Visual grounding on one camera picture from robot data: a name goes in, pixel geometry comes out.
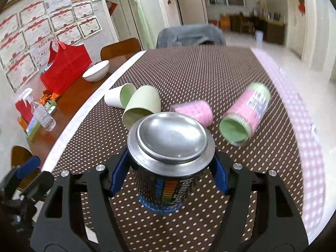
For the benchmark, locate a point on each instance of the green curtain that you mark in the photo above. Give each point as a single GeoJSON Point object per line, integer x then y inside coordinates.
{"type": "Point", "coordinates": [143, 13]}

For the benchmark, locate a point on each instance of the pale green cup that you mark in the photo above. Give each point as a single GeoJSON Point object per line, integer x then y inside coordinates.
{"type": "Point", "coordinates": [143, 103]}

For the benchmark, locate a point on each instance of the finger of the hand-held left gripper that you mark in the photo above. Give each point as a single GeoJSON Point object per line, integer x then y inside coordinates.
{"type": "Point", "coordinates": [26, 166]}
{"type": "Point", "coordinates": [39, 182]}

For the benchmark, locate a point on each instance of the clear spray bottle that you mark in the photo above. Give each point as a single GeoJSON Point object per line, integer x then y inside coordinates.
{"type": "Point", "coordinates": [43, 115]}

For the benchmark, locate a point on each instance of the dark wooden chair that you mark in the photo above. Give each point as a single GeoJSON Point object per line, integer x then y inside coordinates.
{"type": "Point", "coordinates": [245, 23]}

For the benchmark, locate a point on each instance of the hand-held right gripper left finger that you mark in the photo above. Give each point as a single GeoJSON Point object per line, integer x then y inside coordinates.
{"type": "Point", "coordinates": [118, 174]}

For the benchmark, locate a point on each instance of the pink labelled green cup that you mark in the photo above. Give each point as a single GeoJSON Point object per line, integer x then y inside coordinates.
{"type": "Point", "coordinates": [246, 114]}

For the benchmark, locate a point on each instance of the white paper cup green inside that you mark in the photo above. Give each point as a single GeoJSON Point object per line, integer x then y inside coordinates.
{"type": "Point", "coordinates": [119, 97]}

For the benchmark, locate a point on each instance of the black printed metal can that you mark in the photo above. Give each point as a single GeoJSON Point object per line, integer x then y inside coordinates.
{"type": "Point", "coordinates": [168, 183]}

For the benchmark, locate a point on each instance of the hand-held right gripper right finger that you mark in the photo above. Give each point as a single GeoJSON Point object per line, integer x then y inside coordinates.
{"type": "Point", "coordinates": [220, 176]}

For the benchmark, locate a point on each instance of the pink checkered tablecloth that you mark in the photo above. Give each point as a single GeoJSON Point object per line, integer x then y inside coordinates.
{"type": "Point", "coordinates": [311, 162]}

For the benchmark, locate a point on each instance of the red box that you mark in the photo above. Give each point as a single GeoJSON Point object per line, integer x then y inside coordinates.
{"type": "Point", "coordinates": [23, 109]}

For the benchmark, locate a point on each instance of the white bowl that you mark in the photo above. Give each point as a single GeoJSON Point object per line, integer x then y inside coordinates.
{"type": "Point", "coordinates": [96, 71]}

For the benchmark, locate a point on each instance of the red wall decoration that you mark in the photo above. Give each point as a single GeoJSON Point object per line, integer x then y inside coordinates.
{"type": "Point", "coordinates": [302, 4]}

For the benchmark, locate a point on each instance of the brown dotted tablecloth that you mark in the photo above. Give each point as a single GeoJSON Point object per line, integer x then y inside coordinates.
{"type": "Point", "coordinates": [189, 78]}

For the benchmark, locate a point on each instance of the red felt bag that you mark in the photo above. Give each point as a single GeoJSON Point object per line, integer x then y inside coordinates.
{"type": "Point", "coordinates": [65, 67]}

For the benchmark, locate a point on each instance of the wall of certificates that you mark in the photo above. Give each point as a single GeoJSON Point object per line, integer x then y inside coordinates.
{"type": "Point", "coordinates": [39, 29]}

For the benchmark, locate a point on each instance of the pink textured cup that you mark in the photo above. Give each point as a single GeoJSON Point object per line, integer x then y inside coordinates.
{"type": "Point", "coordinates": [195, 111]}

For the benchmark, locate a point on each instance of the small green box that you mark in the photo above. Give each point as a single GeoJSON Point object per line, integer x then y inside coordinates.
{"type": "Point", "coordinates": [32, 128]}

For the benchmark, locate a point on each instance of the orange foil wrapper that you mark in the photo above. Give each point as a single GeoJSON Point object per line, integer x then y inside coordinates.
{"type": "Point", "coordinates": [50, 97]}

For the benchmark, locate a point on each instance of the white bin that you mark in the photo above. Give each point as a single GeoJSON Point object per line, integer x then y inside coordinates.
{"type": "Point", "coordinates": [259, 36]}

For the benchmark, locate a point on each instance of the dark wooden cabinet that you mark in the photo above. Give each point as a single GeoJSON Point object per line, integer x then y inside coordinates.
{"type": "Point", "coordinates": [273, 30]}

